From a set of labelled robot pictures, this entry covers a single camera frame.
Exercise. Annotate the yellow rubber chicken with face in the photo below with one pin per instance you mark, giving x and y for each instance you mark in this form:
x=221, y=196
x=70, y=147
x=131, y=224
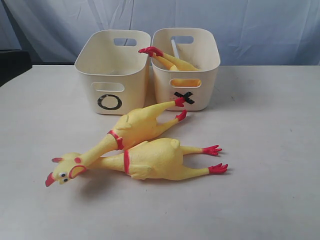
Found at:
x=131, y=129

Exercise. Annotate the yellow rubber chicken front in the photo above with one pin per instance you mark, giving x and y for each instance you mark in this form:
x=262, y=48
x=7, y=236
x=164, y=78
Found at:
x=162, y=158

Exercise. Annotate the headless yellow rubber chicken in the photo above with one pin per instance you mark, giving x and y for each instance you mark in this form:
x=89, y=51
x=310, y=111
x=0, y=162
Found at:
x=173, y=64

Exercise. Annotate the headless chicken with white tube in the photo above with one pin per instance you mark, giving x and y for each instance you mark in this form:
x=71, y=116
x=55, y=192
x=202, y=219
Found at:
x=174, y=48

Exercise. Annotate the cream bin marked O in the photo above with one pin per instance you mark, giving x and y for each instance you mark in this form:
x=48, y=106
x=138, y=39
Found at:
x=114, y=74

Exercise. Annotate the cream bin marked X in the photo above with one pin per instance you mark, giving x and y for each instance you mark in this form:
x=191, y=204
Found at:
x=196, y=46

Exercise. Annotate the white backdrop curtain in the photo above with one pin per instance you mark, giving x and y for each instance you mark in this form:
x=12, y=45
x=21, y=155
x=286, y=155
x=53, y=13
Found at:
x=247, y=32

